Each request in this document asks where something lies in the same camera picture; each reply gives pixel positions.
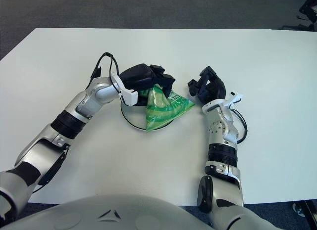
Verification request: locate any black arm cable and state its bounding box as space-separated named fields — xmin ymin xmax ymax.
xmin=231 ymin=108 xmax=248 ymax=144
xmin=29 ymin=51 xmax=124 ymax=194

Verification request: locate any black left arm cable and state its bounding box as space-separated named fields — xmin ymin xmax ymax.
xmin=29 ymin=51 xmax=124 ymax=194

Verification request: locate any green potato chips bag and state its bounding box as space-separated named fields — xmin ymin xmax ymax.
xmin=145 ymin=84 xmax=196 ymax=134

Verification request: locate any black office chair base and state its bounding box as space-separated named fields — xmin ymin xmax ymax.
xmin=282 ymin=0 xmax=317 ymax=32

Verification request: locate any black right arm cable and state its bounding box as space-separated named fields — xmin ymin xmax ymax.
xmin=231 ymin=108 xmax=248 ymax=144

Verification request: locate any white plate with black rim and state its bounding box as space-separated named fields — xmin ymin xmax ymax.
xmin=120 ymin=101 xmax=179 ymax=131

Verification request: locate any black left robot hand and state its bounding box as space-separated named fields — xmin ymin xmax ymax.
xmin=119 ymin=63 xmax=176 ymax=107

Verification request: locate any grey robot torso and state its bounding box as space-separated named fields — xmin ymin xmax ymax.
xmin=0 ymin=194 xmax=285 ymax=230

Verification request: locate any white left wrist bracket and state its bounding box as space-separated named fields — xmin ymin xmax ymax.
xmin=110 ymin=73 xmax=139 ymax=107

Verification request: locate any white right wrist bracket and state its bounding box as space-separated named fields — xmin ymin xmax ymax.
xmin=221 ymin=91 xmax=245 ymax=108

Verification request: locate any black table leg with foot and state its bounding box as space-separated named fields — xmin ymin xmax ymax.
xmin=292 ymin=200 xmax=317 ymax=230

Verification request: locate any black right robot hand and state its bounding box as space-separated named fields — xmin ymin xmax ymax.
xmin=187 ymin=66 xmax=226 ymax=104

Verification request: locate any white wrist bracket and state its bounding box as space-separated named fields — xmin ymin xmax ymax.
xmin=110 ymin=73 xmax=139 ymax=107
xmin=221 ymin=91 xmax=245 ymax=108

